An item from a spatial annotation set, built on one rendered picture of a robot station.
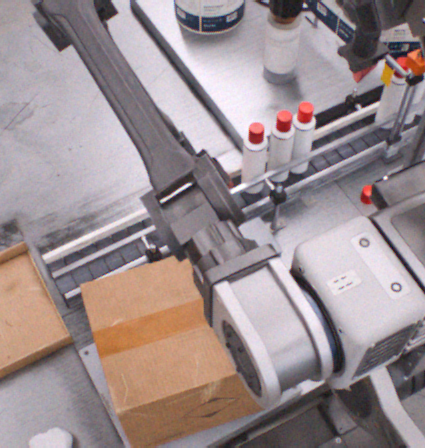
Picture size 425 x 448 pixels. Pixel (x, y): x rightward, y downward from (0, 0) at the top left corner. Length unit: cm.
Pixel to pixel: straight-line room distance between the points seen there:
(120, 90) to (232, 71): 95
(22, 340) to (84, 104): 67
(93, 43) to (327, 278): 43
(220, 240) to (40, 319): 78
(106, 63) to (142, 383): 50
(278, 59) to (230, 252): 102
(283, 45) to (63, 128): 60
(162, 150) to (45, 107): 102
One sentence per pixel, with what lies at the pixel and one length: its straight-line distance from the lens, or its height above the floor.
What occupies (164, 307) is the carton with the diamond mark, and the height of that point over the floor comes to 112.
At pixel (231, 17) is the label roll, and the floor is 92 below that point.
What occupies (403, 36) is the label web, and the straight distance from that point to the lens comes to 179.
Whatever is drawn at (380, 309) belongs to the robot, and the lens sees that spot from 69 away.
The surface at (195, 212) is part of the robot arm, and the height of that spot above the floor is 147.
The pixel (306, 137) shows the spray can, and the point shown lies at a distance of 148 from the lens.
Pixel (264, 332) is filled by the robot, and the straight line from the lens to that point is 69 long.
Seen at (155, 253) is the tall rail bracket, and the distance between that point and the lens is 135.
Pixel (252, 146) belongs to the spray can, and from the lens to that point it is 141.
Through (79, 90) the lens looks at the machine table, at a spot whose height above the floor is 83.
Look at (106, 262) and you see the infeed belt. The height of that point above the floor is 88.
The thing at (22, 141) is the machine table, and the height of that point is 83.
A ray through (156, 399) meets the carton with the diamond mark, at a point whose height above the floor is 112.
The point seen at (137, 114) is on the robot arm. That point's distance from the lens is 85.
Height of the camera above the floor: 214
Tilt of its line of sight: 58 degrees down
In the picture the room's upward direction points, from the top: straight up
